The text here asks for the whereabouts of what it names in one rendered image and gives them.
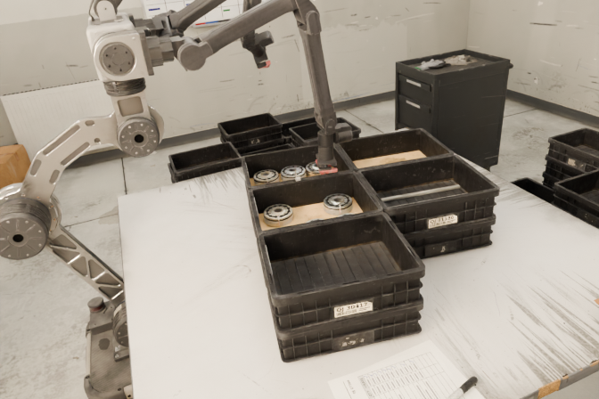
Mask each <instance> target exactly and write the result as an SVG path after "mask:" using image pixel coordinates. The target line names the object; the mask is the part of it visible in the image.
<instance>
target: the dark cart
mask: <svg viewBox="0 0 599 399"><path fill-rule="evenodd" d="M453 55H455V56H458V55H464V56H465V57H467V56H469V55H471V56H472V57H473V58H474V59H476V60H478V61H477V62H474V63H468V64H467V65H450V66H448V65H446V66H443V67H442V68H436V69H425V70H421V69H417V68H416V67H418V66H421V65H422V62H423V61H427V62H429V61H431V59H433V60H434V61H436V60H440V61H444V60H445V59H447V58H448V57H450V58H451V57H452V56H453ZM509 68H510V60H509V59H506V58H502V57H497V56H494V55H490V54H486V53H479V52H475V51H471V50H467V49H463V50H458V51H453V52H448V53H439V54H434V55H430V56H424V57H420V58H415V59H410V60H405V61H396V81H395V130H398V129H402V128H406V127H407V128H408V129H416V128H422V129H424V130H425V131H427V132H428V133H429V134H431V135H432V136H433V137H435V138H436V139H437V140H439V141H440V142H441V143H443V144H444V145H446V146H447V147H448V148H449V149H450V150H451V151H453V152H454V153H455V154H457V155H459V156H461V157H463V158H465V159H467V160H469V161H471V162H472V163H474V164H476V165H478V166H480V167H482V168H484V169H486V170H488V171H489V172H490V167H492V166H494V165H497V163H498V156H499V148H500V141H501V133H502V126H503V118H504V111H505V97H506V89H507V82H508V75H509Z"/></svg>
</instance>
